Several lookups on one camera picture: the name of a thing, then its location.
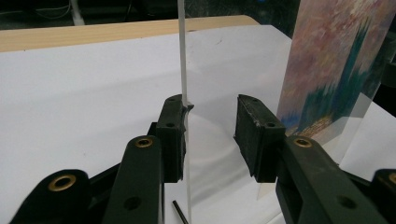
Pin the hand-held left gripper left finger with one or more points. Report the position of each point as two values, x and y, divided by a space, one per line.
140 180

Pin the light wooden table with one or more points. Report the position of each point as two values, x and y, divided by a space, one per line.
93 32

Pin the white table leg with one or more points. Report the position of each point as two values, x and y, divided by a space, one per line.
77 12

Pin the clear acrylic photo frame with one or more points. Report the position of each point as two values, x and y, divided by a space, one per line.
183 46

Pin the colourful painting print card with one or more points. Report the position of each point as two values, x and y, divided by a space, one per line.
330 62

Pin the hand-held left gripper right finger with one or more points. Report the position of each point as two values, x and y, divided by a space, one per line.
299 174

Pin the thin black rod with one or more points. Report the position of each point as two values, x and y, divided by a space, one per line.
180 213

